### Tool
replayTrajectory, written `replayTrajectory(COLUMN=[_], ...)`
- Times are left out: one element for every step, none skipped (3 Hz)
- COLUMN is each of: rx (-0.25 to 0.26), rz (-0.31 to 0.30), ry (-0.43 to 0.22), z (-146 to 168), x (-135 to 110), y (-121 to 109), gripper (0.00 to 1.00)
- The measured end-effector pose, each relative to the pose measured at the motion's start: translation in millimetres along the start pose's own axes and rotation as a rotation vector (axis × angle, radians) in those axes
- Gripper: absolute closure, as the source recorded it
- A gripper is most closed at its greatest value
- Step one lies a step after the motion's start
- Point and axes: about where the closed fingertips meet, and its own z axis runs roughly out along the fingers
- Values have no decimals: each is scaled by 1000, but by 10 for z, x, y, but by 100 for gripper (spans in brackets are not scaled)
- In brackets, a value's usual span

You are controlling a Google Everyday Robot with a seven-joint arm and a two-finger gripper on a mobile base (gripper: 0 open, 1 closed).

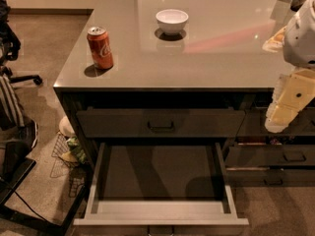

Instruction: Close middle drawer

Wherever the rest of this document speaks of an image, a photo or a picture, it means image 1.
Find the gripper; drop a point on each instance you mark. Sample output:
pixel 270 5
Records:
pixel 301 40

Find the grey drawer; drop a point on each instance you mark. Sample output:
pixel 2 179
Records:
pixel 268 155
pixel 271 178
pixel 253 124
pixel 160 123
pixel 160 191

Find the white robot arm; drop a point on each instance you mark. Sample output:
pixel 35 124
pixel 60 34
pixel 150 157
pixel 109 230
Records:
pixel 297 39

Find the white ceramic bowl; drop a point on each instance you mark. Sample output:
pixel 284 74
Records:
pixel 171 21

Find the orange soda can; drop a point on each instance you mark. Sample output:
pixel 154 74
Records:
pixel 98 40

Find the striped cloth bag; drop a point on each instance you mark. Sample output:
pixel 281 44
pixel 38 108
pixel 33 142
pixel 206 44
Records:
pixel 12 115

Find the black office chair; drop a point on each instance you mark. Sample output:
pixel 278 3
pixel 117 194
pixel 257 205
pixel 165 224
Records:
pixel 10 47

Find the wire basket with items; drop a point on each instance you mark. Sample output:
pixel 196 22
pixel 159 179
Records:
pixel 69 158

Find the black metal stand frame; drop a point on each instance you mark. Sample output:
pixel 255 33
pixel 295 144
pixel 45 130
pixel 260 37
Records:
pixel 51 187

